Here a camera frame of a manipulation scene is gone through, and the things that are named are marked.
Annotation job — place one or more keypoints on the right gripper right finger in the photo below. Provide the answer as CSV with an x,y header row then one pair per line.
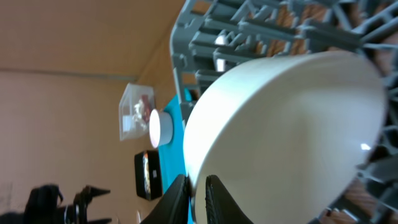
x,y
221,207

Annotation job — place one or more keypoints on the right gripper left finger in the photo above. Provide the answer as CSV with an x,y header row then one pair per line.
x,y
173,207

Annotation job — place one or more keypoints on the pink bowl with food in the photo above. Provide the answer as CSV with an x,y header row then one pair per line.
x,y
160,128

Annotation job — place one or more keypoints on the pale green bowl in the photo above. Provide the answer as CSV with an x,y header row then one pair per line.
x,y
284,135

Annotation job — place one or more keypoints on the white napkin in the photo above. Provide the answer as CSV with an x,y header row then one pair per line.
x,y
138,119

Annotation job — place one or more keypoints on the red foil wrapper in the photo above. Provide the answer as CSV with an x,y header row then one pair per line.
x,y
145,106

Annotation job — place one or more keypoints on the white plastic fork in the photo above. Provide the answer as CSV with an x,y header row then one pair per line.
x,y
220,62

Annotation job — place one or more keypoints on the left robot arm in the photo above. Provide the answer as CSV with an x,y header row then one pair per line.
x,y
42,207

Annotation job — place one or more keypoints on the black waste tray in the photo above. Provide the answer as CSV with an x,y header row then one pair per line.
x,y
155,175

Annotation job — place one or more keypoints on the grey dishwasher rack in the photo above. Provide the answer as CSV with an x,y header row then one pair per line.
x,y
270,28

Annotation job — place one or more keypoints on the rice and nuts pile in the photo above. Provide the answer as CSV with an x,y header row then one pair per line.
x,y
146,173

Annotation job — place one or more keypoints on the teal serving tray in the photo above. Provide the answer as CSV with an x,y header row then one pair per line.
x,y
172,162

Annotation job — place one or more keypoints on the clear plastic bin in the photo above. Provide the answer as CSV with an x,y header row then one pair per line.
x,y
128,129

